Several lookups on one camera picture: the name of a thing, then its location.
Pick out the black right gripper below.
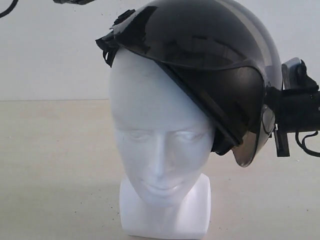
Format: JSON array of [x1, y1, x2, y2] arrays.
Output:
[[266, 60, 320, 157]]

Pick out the black helmet with visor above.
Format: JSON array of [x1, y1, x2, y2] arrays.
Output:
[[96, 0, 283, 167]]

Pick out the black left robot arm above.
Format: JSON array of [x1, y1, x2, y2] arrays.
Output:
[[53, 0, 95, 5]]

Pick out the white mannequin head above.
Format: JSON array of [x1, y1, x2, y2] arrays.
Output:
[[109, 48, 215, 240]]

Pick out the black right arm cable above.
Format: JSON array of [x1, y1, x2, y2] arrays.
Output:
[[295, 126, 320, 158]]

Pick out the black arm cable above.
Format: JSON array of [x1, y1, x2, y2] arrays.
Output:
[[295, 126, 320, 158], [0, 0, 16, 19]]

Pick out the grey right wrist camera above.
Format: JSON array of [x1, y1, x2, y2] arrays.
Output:
[[281, 57, 301, 90]]

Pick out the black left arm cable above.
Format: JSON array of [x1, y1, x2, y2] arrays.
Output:
[[0, 0, 16, 19]]

